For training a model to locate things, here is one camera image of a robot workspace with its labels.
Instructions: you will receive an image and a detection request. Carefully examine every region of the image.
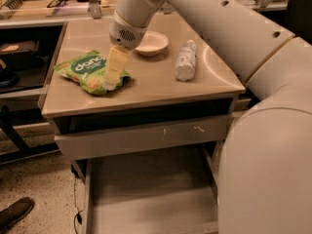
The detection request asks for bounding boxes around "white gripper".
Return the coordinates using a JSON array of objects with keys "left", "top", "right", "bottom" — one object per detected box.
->
[{"left": 103, "top": 12, "right": 147, "bottom": 91}]

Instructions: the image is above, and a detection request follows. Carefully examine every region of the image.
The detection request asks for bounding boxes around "green rice chip bag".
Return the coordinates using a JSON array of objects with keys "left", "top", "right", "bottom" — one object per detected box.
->
[{"left": 54, "top": 49, "right": 135, "bottom": 96}]

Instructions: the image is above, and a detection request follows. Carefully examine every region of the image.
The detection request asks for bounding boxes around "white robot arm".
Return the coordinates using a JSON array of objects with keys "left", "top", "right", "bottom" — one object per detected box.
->
[{"left": 109, "top": 0, "right": 312, "bottom": 234}]

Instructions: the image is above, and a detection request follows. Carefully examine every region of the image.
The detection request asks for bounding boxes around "grey top drawer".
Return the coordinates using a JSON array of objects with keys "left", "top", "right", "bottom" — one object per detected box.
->
[{"left": 55, "top": 115, "right": 231, "bottom": 161}]

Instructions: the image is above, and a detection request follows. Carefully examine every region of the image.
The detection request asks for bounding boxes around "grey drawer cabinet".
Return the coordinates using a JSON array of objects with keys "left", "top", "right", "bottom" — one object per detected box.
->
[{"left": 37, "top": 12, "right": 247, "bottom": 234}]

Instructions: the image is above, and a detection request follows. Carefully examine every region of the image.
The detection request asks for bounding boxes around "open middle drawer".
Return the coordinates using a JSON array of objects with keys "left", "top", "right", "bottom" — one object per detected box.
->
[{"left": 82, "top": 145, "right": 218, "bottom": 234}]

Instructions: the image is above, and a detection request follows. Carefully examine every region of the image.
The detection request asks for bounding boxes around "white paper bowl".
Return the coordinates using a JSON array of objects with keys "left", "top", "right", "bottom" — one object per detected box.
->
[{"left": 136, "top": 31, "right": 169, "bottom": 57}]

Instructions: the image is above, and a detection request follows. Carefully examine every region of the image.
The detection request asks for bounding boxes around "black coiled spring tool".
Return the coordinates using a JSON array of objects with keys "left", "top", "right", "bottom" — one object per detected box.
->
[{"left": 0, "top": 0, "right": 22, "bottom": 14}]

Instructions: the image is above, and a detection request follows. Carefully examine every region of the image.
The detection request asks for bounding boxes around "dark shoe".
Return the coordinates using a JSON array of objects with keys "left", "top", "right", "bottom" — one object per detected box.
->
[{"left": 0, "top": 197, "right": 34, "bottom": 234}]

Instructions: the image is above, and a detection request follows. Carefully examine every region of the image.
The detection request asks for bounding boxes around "black floor cable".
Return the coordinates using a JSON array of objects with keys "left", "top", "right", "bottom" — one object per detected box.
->
[{"left": 70, "top": 164, "right": 84, "bottom": 234}]

